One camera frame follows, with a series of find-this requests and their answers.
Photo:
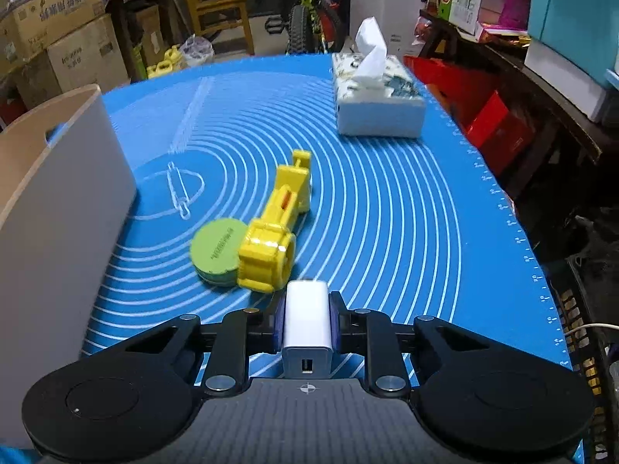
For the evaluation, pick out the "dark wooden side table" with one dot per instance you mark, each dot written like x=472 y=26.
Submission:
x=546 y=101

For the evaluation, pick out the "beige plastic storage bin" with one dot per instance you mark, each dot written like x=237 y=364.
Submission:
x=63 y=227

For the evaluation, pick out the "bicycle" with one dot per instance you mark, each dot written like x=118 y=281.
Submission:
x=300 y=29

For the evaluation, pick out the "patterned tissue box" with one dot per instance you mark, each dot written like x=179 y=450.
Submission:
x=382 y=101

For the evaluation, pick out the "red gift bags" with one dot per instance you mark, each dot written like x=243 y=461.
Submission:
x=493 y=125

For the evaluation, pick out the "blue plastic storage box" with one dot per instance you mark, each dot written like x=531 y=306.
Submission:
x=570 y=5

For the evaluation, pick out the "yellow plastic printed part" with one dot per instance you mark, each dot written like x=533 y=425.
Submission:
x=278 y=212

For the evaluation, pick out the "wooden chair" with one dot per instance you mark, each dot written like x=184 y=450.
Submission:
x=225 y=9

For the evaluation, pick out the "open printed cardboard box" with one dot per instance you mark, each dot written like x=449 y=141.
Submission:
x=48 y=14

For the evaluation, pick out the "large plain cardboard box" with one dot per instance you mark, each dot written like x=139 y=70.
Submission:
x=87 y=63

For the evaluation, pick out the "white usb charger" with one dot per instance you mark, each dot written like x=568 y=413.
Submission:
x=307 y=319

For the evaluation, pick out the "white cardboard box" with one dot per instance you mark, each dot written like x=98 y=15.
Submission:
x=566 y=75

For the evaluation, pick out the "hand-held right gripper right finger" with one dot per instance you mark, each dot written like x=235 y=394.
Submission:
x=338 y=328

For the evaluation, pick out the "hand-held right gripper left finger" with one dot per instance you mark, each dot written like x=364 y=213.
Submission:
x=278 y=324

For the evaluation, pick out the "blue silicone baking mat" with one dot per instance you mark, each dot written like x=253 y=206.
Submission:
x=411 y=227

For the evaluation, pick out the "clear plastic bag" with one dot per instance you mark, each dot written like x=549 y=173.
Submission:
x=196 y=51

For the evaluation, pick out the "green and white carton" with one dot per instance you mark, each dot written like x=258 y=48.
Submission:
x=466 y=0

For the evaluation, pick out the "green round tin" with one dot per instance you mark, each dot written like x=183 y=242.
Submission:
x=215 y=251

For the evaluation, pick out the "yellow plastic parts pile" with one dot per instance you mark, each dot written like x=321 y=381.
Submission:
x=164 y=63

